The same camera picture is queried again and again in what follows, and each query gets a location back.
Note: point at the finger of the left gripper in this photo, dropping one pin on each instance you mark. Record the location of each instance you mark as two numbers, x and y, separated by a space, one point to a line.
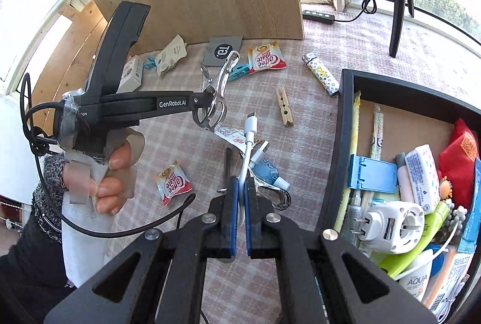
184 100
167 110

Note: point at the cream shower cap packet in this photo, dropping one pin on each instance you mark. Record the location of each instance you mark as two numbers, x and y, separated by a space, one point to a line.
169 56

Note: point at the white orange snack packet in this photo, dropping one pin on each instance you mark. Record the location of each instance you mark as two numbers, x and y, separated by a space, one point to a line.
237 137

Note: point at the grey square sachet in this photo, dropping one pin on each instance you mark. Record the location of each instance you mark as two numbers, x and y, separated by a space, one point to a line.
219 48

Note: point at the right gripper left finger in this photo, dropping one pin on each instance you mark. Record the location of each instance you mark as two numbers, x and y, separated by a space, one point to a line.
228 223

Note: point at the blue wet wipes packet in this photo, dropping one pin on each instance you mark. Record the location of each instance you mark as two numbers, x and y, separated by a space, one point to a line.
468 242

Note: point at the white Aqua sunscreen tube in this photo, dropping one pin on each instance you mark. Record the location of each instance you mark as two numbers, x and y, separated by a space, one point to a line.
415 283

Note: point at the teal plastic clothespin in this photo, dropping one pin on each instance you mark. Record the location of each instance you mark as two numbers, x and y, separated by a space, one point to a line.
239 70

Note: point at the white dotted tissue pack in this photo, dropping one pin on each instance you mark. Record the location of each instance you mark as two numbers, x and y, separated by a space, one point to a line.
424 178

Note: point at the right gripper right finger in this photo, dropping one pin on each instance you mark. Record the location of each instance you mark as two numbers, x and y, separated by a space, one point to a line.
253 220

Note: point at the red coffee mate sachet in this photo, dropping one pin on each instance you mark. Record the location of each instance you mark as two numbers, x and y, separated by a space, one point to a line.
265 57

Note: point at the white printed cardboard box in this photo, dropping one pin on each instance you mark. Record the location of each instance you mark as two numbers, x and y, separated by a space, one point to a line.
131 78

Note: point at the white ball massage roller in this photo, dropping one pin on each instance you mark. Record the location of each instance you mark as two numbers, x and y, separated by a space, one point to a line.
455 227

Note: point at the black storage tray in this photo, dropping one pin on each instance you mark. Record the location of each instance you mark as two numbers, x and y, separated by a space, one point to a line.
345 307

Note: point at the white plug adapter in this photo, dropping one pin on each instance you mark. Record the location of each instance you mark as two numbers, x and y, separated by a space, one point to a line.
391 228

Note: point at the small blue bottle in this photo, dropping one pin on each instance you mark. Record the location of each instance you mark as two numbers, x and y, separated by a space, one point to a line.
266 171

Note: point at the person left hand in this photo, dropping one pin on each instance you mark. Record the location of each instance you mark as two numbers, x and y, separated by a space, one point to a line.
109 193

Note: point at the patterned lighter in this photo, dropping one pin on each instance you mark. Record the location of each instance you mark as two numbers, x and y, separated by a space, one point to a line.
322 73

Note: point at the wooden clothespin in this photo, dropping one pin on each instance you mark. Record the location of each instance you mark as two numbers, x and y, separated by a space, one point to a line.
284 106

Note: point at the grey metal spoon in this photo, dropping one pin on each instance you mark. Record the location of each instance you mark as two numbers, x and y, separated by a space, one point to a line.
226 171

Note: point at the large steel clamp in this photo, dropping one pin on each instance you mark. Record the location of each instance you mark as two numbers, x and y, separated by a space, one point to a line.
210 116

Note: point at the blue scissor-shaped clip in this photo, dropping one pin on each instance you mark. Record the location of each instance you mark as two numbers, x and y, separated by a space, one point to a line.
150 63

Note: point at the blue phone stand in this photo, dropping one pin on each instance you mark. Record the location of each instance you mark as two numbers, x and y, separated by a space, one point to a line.
372 175

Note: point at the red pouch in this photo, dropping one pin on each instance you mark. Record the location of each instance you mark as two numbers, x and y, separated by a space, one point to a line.
456 163

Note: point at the black cable remote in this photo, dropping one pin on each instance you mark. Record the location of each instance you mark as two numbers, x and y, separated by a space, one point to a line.
318 17

